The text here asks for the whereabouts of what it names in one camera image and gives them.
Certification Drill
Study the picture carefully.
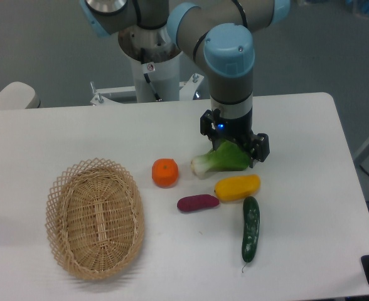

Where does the purple sweet potato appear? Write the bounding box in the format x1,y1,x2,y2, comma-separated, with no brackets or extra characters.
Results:
177,194,220,213

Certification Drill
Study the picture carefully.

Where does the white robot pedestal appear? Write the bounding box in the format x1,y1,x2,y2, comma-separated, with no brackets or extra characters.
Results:
118,25,181,103

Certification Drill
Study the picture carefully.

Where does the green bok choy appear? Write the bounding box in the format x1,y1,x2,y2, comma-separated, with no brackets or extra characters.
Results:
190,140,250,178

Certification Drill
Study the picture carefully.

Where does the white chair armrest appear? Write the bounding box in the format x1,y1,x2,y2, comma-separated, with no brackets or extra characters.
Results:
0,82,41,111

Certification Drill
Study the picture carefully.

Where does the white metal base frame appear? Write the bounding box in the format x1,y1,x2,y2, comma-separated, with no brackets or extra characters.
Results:
88,73,205,107

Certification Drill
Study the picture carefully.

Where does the yellow mango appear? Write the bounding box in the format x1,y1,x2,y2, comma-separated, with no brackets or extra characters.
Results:
214,174,261,202

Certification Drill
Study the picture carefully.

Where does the dark green cucumber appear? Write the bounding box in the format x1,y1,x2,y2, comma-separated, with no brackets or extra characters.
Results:
242,196,260,263

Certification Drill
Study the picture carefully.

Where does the orange tangerine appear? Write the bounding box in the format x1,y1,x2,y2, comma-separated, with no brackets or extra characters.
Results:
152,158,179,188

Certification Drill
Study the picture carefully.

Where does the woven wicker basket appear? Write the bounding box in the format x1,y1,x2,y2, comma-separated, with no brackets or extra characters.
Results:
45,158,145,280

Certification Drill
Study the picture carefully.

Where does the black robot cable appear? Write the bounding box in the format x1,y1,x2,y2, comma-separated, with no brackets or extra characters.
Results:
140,47,163,103

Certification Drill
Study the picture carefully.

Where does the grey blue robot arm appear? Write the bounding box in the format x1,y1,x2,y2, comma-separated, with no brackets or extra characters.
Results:
80,1,291,162

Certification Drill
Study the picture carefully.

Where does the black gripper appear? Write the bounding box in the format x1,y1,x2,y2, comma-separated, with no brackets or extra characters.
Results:
200,108,270,168

